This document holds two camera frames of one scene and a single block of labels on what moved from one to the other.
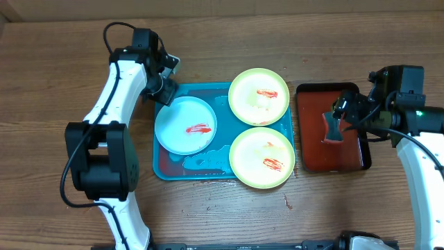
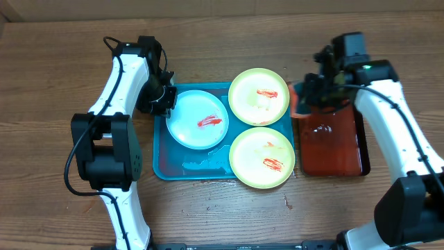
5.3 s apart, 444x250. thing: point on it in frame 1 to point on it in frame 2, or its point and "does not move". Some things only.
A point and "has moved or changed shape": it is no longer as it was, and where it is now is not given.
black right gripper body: x=357 y=112 to x=320 y=95
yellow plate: x=261 y=157 does not move
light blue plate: x=186 y=126 has moved or changed shape
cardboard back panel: x=14 y=10 does not move
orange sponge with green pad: x=334 y=128 to x=298 y=104
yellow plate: x=259 y=96 does not move
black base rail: x=341 y=244 does not move
